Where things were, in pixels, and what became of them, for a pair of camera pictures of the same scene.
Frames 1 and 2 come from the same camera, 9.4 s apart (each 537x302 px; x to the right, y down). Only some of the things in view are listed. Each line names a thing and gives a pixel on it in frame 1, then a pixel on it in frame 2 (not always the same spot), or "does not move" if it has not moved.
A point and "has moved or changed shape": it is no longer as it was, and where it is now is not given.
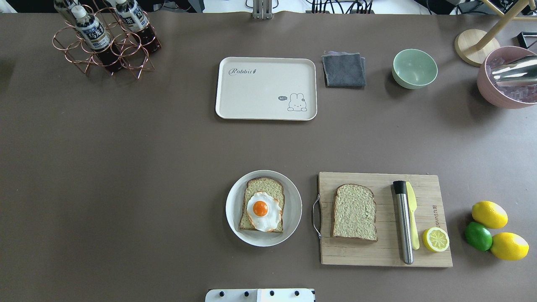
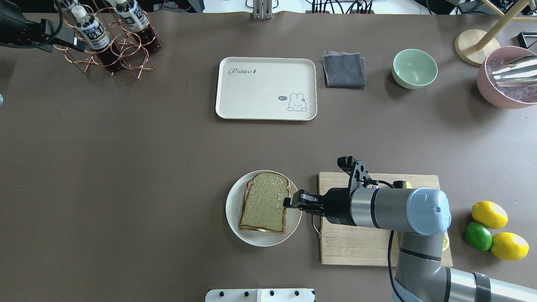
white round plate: [292, 213] does not move
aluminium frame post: [262, 9] does not move
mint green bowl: [413, 68] does not move
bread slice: [355, 212] has moved or changed shape
